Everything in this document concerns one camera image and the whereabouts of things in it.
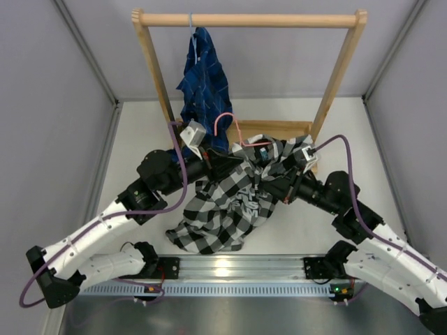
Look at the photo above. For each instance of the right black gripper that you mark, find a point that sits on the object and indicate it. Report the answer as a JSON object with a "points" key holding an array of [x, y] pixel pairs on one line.
{"points": [[284, 189]]}

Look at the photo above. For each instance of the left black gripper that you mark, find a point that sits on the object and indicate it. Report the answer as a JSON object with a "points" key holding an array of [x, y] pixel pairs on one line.
{"points": [[215, 165]]}

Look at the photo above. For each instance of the black white checkered shirt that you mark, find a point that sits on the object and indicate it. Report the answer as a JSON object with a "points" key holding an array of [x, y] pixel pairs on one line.
{"points": [[222, 214]]}

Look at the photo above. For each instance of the pink wire hanger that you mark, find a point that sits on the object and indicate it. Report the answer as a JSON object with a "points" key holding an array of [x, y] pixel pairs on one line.
{"points": [[239, 132]]}

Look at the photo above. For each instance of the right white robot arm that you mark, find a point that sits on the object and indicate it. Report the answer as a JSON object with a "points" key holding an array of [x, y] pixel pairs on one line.
{"points": [[370, 250]]}

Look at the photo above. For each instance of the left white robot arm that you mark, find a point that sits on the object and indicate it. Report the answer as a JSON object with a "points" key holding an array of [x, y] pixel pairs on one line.
{"points": [[62, 270]]}

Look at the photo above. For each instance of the blue plaid shirt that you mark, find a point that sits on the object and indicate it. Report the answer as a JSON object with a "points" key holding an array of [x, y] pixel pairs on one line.
{"points": [[205, 91]]}

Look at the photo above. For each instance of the wooden clothes rack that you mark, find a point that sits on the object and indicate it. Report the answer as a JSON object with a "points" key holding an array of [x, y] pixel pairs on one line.
{"points": [[353, 24]]}

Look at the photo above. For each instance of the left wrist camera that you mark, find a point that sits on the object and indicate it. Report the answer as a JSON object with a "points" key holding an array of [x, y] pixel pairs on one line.
{"points": [[192, 136]]}

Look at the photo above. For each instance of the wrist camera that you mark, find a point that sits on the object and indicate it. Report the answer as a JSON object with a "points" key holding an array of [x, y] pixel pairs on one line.
{"points": [[310, 157], [192, 136]]}

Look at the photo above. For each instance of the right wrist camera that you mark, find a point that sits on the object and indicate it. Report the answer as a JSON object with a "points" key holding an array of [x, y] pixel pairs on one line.
{"points": [[310, 157]]}

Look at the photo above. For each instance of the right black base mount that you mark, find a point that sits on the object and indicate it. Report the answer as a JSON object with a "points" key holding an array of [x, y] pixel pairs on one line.
{"points": [[320, 270]]}

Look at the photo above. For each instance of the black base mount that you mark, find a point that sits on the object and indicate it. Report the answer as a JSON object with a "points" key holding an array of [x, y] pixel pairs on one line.
{"points": [[320, 270], [167, 268]]}

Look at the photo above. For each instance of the aluminium mounting rail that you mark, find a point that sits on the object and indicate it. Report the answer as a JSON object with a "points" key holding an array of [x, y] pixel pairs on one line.
{"points": [[201, 268]]}

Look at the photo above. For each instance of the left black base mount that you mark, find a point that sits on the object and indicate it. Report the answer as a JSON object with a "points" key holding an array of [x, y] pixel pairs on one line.
{"points": [[167, 268]]}

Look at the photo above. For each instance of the slotted grey cable duct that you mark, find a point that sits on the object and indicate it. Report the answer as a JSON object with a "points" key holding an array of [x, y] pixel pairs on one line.
{"points": [[308, 289]]}

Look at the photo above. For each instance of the light blue wire hanger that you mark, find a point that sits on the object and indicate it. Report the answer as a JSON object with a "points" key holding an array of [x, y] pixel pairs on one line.
{"points": [[191, 28]]}

